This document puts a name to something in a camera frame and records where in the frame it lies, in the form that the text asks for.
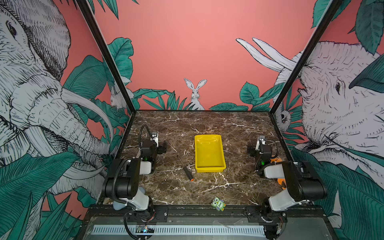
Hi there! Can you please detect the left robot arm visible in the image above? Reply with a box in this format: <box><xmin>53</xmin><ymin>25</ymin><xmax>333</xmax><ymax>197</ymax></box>
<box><xmin>102</xmin><ymin>132</ymin><xmax>167</xmax><ymax>222</ymax></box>

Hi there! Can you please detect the orange object behind right arm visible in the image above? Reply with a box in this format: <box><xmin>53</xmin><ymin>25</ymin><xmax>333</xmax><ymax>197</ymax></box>
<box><xmin>271</xmin><ymin>157</ymin><xmax>287</xmax><ymax>190</ymax></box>

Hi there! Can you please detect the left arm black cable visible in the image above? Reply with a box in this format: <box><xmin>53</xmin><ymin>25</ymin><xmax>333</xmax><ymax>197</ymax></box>
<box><xmin>137</xmin><ymin>124</ymin><xmax>154</xmax><ymax>148</ymax></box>

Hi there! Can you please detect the black front rail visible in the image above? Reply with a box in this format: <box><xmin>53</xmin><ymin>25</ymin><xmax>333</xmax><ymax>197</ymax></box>
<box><xmin>84</xmin><ymin>205</ymin><xmax>325</xmax><ymax>224</ymax></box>

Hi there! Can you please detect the black frame post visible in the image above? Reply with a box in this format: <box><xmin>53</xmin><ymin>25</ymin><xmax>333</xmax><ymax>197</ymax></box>
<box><xmin>76</xmin><ymin>0</ymin><xmax>137</xmax><ymax>115</ymax></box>
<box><xmin>269</xmin><ymin>0</ymin><xmax>343</xmax><ymax>115</ymax></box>

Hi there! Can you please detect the white slotted cable duct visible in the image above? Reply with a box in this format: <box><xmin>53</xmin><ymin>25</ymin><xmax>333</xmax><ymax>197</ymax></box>
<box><xmin>91</xmin><ymin>225</ymin><xmax>265</xmax><ymax>237</ymax></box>

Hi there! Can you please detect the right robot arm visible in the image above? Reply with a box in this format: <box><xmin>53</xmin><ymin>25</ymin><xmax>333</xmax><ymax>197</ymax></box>
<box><xmin>247</xmin><ymin>136</ymin><xmax>328</xmax><ymax>223</ymax></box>

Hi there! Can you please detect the right black frame post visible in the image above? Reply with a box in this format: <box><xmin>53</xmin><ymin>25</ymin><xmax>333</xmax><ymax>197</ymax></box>
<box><xmin>269</xmin><ymin>0</ymin><xmax>343</xmax><ymax>115</ymax></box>

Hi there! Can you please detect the green owl toy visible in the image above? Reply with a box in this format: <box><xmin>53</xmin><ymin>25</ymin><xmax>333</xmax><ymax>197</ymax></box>
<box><xmin>211</xmin><ymin>197</ymin><xmax>226</xmax><ymax>212</ymax></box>

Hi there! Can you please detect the left black frame post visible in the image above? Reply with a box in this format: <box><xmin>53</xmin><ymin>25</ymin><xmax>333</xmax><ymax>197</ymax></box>
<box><xmin>76</xmin><ymin>0</ymin><xmax>137</xmax><ymax>115</ymax></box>

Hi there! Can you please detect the yellow plastic bin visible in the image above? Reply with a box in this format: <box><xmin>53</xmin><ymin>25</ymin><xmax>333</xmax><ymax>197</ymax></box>
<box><xmin>195</xmin><ymin>135</ymin><xmax>227</xmax><ymax>173</ymax></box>

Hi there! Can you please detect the black orange screwdriver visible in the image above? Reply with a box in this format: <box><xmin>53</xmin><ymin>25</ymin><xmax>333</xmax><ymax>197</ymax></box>
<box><xmin>177</xmin><ymin>155</ymin><xmax>195</xmax><ymax>182</ymax></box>

